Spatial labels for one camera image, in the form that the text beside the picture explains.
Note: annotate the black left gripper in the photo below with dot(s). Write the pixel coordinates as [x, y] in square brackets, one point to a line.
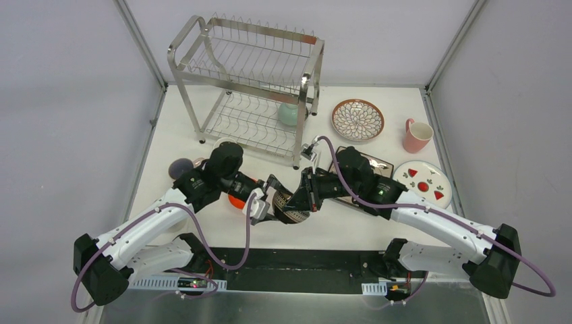
[266, 192]

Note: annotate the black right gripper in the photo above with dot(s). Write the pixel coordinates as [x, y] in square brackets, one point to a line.
[301, 200]

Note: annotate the mint green ceramic bowl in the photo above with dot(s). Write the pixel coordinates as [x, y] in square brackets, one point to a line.
[287, 114]

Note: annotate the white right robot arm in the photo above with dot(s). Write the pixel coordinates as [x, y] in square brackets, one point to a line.
[479, 253]

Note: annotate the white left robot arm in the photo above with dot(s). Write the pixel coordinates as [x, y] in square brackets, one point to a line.
[167, 235]

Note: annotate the stainless steel dish rack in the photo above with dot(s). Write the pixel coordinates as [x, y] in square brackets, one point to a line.
[232, 75]

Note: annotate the orange plastic bowl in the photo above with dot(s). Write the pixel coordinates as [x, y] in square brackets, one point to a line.
[240, 190]

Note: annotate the pale yellow ceramic mug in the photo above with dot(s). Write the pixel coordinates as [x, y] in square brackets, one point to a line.
[223, 141]

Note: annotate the square flower pattern plate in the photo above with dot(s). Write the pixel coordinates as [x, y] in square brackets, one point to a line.
[377, 165]

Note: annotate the round floral pattern plate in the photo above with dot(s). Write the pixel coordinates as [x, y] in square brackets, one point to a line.
[357, 120]

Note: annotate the watermelon pattern round plate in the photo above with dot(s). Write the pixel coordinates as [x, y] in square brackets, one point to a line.
[427, 180]

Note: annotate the pink ceramic mug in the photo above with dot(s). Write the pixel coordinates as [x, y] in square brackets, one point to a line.
[417, 135]

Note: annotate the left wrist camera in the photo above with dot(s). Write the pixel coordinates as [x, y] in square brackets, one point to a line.
[256, 210]

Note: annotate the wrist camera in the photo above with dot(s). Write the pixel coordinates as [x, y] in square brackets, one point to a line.
[256, 210]
[310, 152]

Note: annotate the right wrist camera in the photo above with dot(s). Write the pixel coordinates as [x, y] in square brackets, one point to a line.
[310, 152]

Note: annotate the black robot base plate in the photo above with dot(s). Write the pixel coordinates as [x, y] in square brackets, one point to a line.
[308, 271]

